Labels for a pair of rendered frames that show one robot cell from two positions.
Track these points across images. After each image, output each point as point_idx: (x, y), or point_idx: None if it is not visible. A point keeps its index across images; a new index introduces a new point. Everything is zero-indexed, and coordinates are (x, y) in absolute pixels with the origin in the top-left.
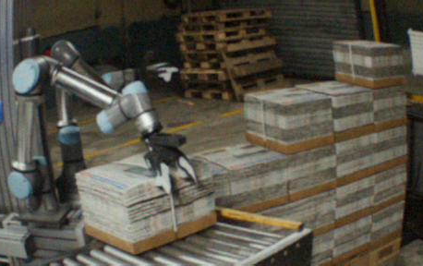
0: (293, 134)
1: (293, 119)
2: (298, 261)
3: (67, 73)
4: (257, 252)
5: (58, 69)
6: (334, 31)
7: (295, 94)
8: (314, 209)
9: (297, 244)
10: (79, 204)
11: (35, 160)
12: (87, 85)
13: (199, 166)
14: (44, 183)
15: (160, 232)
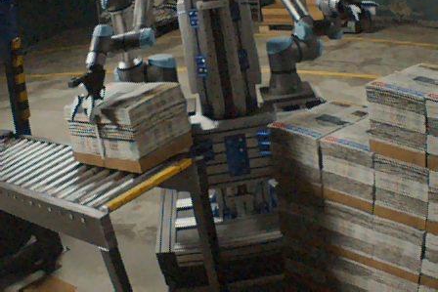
0: (376, 128)
1: (377, 108)
2: (90, 237)
3: None
4: (66, 200)
5: None
6: None
7: (427, 80)
8: (397, 241)
9: (82, 218)
10: (262, 117)
11: (149, 60)
12: (134, 12)
13: (118, 110)
14: (155, 82)
15: (92, 153)
